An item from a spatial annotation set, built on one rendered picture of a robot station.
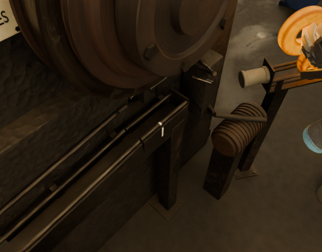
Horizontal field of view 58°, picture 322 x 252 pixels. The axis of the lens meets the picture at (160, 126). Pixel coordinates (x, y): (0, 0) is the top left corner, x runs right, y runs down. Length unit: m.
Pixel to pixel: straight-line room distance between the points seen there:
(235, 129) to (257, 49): 1.34
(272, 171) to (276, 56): 0.97
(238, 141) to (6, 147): 0.73
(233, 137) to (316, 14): 0.45
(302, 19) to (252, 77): 0.22
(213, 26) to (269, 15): 2.16
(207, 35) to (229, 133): 0.53
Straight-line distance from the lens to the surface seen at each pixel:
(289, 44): 1.02
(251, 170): 1.62
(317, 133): 0.94
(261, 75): 1.05
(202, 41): 0.59
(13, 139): 0.67
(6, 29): 0.57
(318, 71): 0.95
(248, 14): 2.72
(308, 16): 0.99
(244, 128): 1.09
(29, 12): 0.47
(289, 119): 1.91
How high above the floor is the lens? 1.36
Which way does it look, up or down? 52 degrees down
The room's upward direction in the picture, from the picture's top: straight up
